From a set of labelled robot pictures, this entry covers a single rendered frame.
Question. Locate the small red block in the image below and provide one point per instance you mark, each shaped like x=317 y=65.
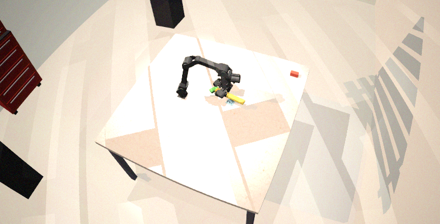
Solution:
x=294 y=73

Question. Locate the yellow bar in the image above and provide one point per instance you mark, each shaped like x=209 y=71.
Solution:
x=233 y=97

